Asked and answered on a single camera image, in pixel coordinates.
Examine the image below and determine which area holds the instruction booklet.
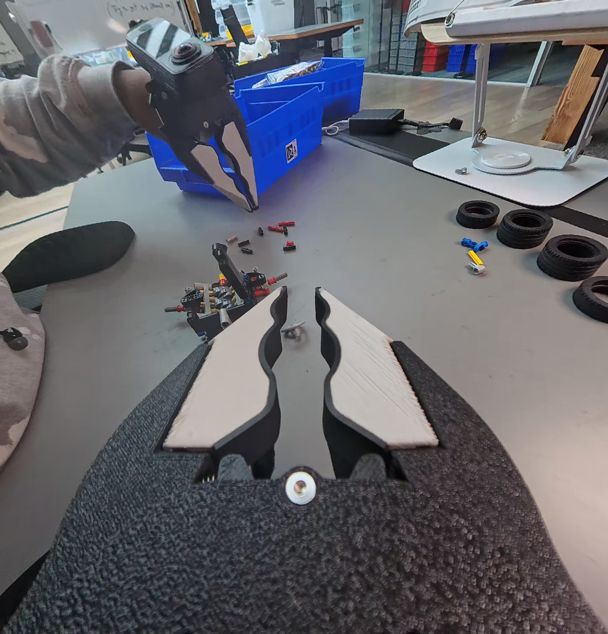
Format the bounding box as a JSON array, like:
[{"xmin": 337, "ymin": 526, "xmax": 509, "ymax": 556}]
[{"xmin": 404, "ymin": 0, "xmax": 463, "ymax": 36}]

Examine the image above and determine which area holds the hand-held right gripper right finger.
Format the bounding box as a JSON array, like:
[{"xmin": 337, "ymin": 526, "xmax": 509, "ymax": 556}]
[{"xmin": 314, "ymin": 286, "xmax": 440, "ymax": 450}]

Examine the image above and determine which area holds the grey desk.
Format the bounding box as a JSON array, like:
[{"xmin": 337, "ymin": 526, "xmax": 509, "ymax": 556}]
[{"xmin": 0, "ymin": 135, "xmax": 608, "ymax": 634}]

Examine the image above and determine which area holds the wooden background table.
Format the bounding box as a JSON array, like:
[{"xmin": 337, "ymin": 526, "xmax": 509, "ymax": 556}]
[{"xmin": 205, "ymin": 19, "xmax": 365, "ymax": 56}]

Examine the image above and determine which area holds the wooden post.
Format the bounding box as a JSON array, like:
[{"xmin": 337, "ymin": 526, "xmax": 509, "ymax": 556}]
[{"xmin": 542, "ymin": 45, "xmax": 608, "ymax": 145}]

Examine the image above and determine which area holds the black power cable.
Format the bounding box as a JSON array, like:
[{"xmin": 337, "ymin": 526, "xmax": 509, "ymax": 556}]
[{"xmin": 398, "ymin": 117, "xmax": 464, "ymax": 136}]

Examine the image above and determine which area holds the wide black rubber tire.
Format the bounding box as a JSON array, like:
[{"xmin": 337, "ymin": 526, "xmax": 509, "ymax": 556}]
[
  {"xmin": 496, "ymin": 208, "xmax": 554, "ymax": 250},
  {"xmin": 537, "ymin": 234, "xmax": 608, "ymax": 282}
]

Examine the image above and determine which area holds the group of small toy pins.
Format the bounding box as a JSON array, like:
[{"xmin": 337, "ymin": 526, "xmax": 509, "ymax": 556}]
[{"xmin": 227, "ymin": 220, "xmax": 297, "ymax": 254}]

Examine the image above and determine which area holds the rack of small storage drawers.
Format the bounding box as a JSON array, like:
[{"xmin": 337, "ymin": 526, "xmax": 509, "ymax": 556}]
[{"xmin": 388, "ymin": 27, "xmax": 480, "ymax": 77}]

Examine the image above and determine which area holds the large whiteboard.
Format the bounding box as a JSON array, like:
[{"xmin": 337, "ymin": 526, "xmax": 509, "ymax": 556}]
[{"xmin": 9, "ymin": 0, "xmax": 186, "ymax": 57}]

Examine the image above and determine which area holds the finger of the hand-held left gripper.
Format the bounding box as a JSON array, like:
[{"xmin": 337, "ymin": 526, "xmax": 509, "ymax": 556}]
[
  {"xmin": 189, "ymin": 143, "xmax": 254, "ymax": 213},
  {"xmin": 219, "ymin": 120, "xmax": 260, "ymax": 214}
]

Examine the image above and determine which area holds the bag of toy brick parts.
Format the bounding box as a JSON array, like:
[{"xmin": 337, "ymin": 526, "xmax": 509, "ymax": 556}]
[{"xmin": 252, "ymin": 60, "xmax": 325, "ymax": 89}]

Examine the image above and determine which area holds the stack of clear storage boxes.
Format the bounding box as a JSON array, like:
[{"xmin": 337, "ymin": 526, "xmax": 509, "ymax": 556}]
[{"xmin": 212, "ymin": 0, "xmax": 304, "ymax": 35}]

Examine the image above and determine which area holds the small whiteboard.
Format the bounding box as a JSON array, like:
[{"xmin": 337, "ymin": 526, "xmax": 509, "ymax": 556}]
[{"xmin": 0, "ymin": 2, "xmax": 26, "ymax": 67}]

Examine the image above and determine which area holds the blue plastic bin with tag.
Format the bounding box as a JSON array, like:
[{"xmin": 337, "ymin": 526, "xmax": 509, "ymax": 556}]
[{"xmin": 146, "ymin": 82, "xmax": 325, "ymax": 208}]

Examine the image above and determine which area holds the person's grey printed sweatshirt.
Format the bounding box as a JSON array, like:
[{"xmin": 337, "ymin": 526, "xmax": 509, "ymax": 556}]
[{"xmin": 0, "ymin": 258, "xmax": 47, "ymax": 501}]

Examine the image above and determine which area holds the toy brick engine assembly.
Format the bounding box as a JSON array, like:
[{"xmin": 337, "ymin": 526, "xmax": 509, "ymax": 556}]
[{"xmin": 165, "ymin": 270, "xmax": 288, "ymax": 342}]

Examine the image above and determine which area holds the person's left hand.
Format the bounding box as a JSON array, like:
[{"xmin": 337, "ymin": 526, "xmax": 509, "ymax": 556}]
[{"xmin": 117, "ymin": 67, "xmax": 165, "ymax": 135}]

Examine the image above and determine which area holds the black power adapter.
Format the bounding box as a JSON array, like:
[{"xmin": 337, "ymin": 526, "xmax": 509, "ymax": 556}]
[{"xmin": 348, "ymin": 108, "xmax": 405, "ymax": 134}]

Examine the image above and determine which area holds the narrow black rubber tire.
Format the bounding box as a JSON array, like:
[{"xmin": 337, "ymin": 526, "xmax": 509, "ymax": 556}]
[
  {"xmin": 455, "ymin": 199, "xmax": 501, "ymax": 229},
  {"xmin": 572, "ymin": 275, "xmax": 608, "ymax": 326}
]

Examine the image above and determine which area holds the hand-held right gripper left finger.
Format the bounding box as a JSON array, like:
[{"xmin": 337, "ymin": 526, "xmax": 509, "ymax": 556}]
[{"xmin": 162, "ymin": 286, "xmax": 289, "ymax": 452}]

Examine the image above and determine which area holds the white plastic bag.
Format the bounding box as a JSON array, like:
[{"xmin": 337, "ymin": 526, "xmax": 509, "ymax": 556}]
[{"xmin": 237, "ymin": 31, "xmax": 275, "ymax": 64}]

